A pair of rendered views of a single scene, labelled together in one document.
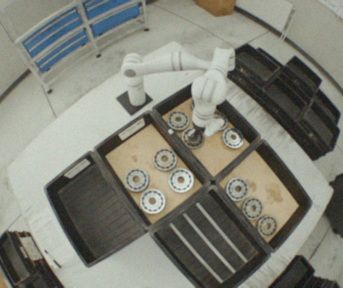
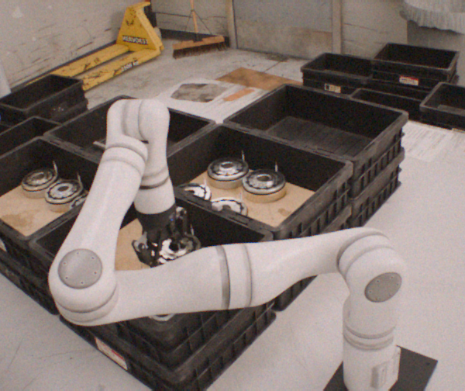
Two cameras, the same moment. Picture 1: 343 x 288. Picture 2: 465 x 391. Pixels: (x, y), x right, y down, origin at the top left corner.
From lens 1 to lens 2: 120 cm
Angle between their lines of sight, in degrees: 78
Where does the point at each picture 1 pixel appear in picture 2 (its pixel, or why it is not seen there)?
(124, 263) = not seen: hidden behind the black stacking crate
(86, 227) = (320, 133)
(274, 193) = (15, 223)
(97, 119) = (447, 306)
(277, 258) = not seen: hidden behind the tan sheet
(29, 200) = not seen: outside the picture
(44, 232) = (411, 137)
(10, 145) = not seen: outside the picture
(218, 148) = (122, 258)
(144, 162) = (263, 211)
